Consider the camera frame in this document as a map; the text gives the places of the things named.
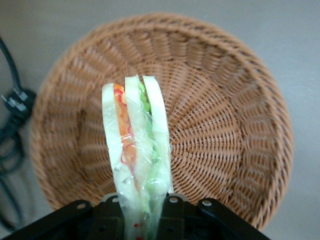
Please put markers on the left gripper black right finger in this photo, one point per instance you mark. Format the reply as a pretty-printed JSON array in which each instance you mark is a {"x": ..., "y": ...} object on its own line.
[{"x": 195, "y": 222}]

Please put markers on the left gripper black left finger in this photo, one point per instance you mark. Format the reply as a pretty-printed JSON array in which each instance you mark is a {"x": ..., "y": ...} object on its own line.
[{"x": 75, "y": 220}]

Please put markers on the triangle sandwich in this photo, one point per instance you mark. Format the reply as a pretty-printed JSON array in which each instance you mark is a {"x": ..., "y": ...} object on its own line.
[{"x": 140, "y": 150}]

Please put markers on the round brown wicker basket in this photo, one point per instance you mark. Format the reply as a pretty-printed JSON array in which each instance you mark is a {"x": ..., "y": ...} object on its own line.
[{"x": 212, "y": 112}]

